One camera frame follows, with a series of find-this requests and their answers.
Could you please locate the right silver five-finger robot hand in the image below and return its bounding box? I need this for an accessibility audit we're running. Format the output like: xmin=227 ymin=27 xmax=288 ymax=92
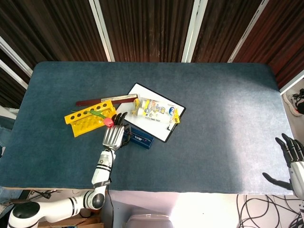
xmin=262 ymin=133 xmax=304 ymax=199

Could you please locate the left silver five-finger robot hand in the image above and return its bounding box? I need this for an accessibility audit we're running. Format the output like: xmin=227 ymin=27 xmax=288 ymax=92
xmin=102 ymin=112 xmax=130 ymax=152

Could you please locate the dark blue box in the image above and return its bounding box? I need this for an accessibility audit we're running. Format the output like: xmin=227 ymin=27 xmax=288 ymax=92
xmin=123 ymin=125 xmax=155 ymax=151

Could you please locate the pink artificial tulip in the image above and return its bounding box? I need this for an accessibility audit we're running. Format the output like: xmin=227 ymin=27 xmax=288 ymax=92
xmin=71 ymin=109 xmax=114 ymax=129

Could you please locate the yellow test tube rack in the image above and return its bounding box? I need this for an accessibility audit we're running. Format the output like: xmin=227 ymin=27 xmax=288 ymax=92
xmin=64 ymin=99 xmax=117 ymax=138

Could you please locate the dark red wooden ruler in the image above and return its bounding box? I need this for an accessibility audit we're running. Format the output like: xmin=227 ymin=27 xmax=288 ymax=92
xmin=76 ymin=94 xmax=139 ymax=107

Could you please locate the clear packet with yellow items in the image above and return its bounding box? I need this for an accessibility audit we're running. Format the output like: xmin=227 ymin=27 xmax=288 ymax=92
xmin=133 ymin=96 xmax=181 ymax=125

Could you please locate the white board with black edge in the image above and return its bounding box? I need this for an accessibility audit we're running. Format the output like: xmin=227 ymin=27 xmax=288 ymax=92
xmin=115 ymin=82 xmax=187 ymax=143

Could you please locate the black and white sneaker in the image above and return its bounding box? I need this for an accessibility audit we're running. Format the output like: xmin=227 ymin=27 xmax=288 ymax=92
xmin=285 ymin=88 xmax=304 ymax=117

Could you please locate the black metal tool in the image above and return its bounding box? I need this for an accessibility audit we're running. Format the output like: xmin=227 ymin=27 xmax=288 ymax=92
xmin=25 ymin=189 xmax=63 ymax=200

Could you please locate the blue tablecloth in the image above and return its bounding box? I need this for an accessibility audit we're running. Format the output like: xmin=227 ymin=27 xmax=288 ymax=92
xmin=0 ymin=61 xmax=294 ymax=196

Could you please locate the grey rounded plastic cover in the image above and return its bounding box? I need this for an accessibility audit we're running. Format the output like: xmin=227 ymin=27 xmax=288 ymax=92
xmin=125 ymin=213 xmax=174 ymax=228

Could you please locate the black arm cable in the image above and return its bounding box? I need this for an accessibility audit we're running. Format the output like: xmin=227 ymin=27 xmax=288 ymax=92
xmin=104 ymin=147 xmax=115 ymax=190

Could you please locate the black floor cable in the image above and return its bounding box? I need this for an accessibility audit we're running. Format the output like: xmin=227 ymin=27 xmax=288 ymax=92
xmin=236 ymin=194 xmax=277 ymax=228
xmin=273 ymin=197 xmax=304 ymax=228

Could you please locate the white partition frame post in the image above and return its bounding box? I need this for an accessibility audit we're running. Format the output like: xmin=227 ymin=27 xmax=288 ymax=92
xmin=228 ymin=0 xmax=273 ymax=63
xmin=0 ymin=35 xmax=33 ymax=90
xmin=88 ymin=0 xmax=116 ymax=63
xmin=181 ymin=0 xmax=209 ymax=63
xmin=279 ymin=68 xmax=304 ymax=95

